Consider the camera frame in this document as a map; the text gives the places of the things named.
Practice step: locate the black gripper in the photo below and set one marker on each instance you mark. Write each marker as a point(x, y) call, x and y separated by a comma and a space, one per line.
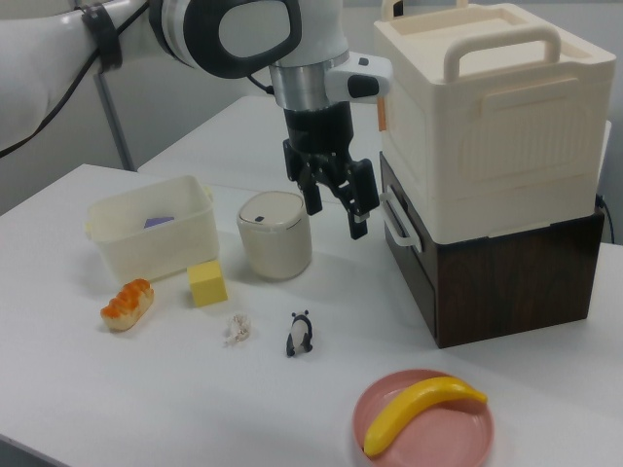
point(318, 131)

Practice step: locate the glazed bread loaf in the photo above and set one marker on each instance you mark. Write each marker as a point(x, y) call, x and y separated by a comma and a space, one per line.
point(127, 304)

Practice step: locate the translucent white plastic basket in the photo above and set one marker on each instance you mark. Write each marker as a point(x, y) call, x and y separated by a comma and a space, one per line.
point(146, 248)

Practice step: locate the cream lidded trash can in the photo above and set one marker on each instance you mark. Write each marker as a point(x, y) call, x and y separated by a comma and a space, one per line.
point(275, 243)

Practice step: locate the black and white panda toy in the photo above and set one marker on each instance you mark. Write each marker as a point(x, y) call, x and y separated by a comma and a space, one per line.
point(299, 333)

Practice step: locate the yellow cube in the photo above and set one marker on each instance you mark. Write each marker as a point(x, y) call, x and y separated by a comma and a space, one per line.
point(208, 287)

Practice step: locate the cream plastic storage box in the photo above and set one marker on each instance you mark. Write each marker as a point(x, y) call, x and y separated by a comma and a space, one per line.
point(487, 146)

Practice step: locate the crumpled white paper ball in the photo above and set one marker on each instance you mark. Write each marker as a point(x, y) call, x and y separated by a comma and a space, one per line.
point(238, 330)

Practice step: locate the purple cube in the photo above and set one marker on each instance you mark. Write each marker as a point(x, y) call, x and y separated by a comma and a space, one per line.
point(158, 223)

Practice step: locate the white toaster oven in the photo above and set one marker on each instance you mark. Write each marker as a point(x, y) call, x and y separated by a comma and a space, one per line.
point(511, 282)

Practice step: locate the yellow banana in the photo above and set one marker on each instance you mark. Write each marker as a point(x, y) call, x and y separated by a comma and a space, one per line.
point(414, 406)

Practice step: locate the pink plate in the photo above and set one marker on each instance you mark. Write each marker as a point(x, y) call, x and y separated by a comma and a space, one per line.
point(438, 433)

